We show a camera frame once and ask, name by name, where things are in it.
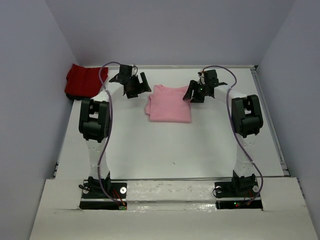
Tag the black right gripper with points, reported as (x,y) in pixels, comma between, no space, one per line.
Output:
(194,85)

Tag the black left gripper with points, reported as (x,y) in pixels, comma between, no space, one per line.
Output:
(140,87)

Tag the pink t shirt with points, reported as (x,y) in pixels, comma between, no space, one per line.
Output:
(166,104)

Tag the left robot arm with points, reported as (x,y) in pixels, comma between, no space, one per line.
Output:
(96,122)

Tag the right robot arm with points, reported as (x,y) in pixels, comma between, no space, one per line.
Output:
(246,120)

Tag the red folded t shirt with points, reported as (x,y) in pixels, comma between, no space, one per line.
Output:
(82,82)

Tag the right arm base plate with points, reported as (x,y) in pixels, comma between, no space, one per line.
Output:
(227,199)

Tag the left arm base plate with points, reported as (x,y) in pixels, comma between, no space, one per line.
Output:
(95,199)

